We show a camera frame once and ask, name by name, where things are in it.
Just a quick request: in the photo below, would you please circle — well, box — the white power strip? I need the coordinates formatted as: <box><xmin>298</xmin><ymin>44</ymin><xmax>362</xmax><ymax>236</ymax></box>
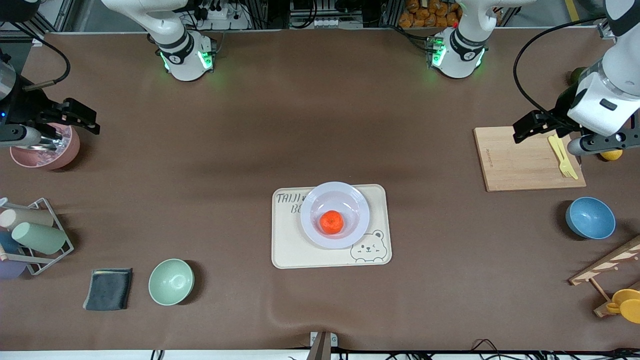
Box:
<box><xmin>198</xmin><ymin>4</ymin><xmax>251</xmax><ymax>30</ymax></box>

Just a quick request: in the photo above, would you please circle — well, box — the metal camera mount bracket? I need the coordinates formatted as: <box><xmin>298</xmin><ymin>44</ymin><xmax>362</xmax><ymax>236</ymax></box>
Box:
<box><xmin>306</xmin><ymin>331</ymin><xmax>339</xmax><ymax>360</ymax></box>

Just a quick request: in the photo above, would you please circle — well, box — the shiny metal scoop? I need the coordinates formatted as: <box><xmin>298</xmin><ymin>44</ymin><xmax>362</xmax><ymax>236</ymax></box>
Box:
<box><xmin>14</xmin><ymin>131</ymin><xmax>64</xmax><ymax>152</ymax></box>

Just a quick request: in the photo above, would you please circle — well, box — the pale lilac round plate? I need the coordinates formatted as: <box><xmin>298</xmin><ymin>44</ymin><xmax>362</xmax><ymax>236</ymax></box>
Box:
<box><xmin>299</xmin><ymin>181</ymin><xmax>371</xmax><ymax>250</ymax></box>

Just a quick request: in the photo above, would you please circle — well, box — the mint green bowl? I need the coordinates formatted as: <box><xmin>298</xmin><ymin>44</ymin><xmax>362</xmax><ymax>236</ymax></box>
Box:
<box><xmin>148</xmin><ymin>258</ymin><xmax>195</xmax><ymax>306</ymax></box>

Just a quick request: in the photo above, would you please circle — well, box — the wooden mug rack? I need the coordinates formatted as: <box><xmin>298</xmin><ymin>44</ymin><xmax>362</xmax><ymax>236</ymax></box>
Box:
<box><xmin>568</xmin><ymin>235</ymin><xmax>640</xmax><ymax>318</ymax></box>

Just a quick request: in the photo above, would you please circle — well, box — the cream bear print tray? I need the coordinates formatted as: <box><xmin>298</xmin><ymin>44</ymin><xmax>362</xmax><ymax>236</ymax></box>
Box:
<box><xmin>271</xmin><ymin>184</ymin><xmax>393</xmax><ymax>270</ymax></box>

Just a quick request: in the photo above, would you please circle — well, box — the pink bowl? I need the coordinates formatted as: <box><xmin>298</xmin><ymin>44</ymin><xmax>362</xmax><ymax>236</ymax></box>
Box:
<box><xmin>10</xmin><ymin>121</ymin><xmax>81</xmax><ymax>171</ymax></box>

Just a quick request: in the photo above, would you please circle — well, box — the purple cup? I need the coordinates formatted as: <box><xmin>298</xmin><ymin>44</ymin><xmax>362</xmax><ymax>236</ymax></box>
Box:
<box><xmin>0</xmin><ymin>260</ymin><xmax>28</xmax><ymax>280</ymax></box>

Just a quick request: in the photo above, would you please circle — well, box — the black cable loop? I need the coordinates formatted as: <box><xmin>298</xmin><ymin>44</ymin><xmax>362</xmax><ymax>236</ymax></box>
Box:
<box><xmin>471</xmin><ymin>338</ymin><xmax>507</xmax><ymax>359</ymax></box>

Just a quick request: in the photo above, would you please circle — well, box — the orange fruit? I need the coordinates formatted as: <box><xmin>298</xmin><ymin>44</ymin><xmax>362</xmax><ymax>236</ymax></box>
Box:
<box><xmin>319</xmin><ymin>210</ymin><xmax>345</xmax><ymax>235</ymax></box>

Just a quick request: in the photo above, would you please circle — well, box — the blue bowl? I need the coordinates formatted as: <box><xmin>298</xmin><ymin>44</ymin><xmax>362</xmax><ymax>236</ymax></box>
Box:
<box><xmin>565</xmin><ymin>196</ymin><xmax>617</xmax><ymax>240</ymax></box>

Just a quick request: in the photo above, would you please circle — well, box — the grey wire cup rack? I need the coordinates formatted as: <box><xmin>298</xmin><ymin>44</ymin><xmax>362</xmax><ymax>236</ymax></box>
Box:
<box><xmin>0</xmin><ymin>197</ymin><xmax>75</xmax><ymax>276</ymax></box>

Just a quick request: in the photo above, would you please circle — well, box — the bamboo cutting board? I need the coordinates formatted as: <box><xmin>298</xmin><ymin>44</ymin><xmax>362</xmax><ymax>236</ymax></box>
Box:
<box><xmin>473</xmin><ymin>125</ymin><xmax>587</xmax><ymax>193</ymax></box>

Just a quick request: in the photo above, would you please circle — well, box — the yellow plastic fork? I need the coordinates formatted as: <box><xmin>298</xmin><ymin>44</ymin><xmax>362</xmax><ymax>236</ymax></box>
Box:
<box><xmin>548</xmin><ymin>135</ymin><xmax>572</xmax><ymax>179</ymax></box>
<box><xmin>554</xmin><ymin>133</ymin><xmax>580</xmax><ymax>181</ymax></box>

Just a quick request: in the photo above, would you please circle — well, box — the mint green cup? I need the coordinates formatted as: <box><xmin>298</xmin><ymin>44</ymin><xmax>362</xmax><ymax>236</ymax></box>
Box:
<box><xmin>11</xmin><ymin>221</ymin><xmax>68</xmax><ymax>255</ymax></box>

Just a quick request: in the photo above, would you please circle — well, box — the blue cup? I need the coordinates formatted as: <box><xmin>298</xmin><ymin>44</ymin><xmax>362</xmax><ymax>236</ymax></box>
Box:
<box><xmin>0</xmin><ymin>230</ymin><xmax>23</xmax><ymax>255</ymax></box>

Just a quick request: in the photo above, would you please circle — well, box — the bag of orange fruits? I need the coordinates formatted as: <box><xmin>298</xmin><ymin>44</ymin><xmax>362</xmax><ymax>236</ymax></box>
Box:
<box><xmin>398</xmin><ymin>0</ymin><xmax>463</xmax><ymax>29</ymax></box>

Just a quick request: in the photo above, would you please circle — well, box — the beige cup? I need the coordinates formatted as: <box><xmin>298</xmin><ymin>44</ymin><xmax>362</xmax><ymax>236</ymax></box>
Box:
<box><xmin>0</xmin><ymin>208</ymin><xmax>55</xmax><ymax>231</ymax></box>

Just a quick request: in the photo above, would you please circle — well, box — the yellow mug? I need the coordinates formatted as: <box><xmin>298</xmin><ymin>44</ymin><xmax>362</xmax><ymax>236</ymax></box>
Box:
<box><xmin>606</xmin><ymin>288</ymin><xmax>640</xmax><ymax>324</ymax></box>

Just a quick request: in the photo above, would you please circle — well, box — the dark grey folded cloth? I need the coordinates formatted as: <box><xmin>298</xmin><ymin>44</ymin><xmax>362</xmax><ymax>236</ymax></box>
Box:
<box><xmin>82</xmin><ymin>268</ymin><xmax>134</xmax><ymax>312</ymax></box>

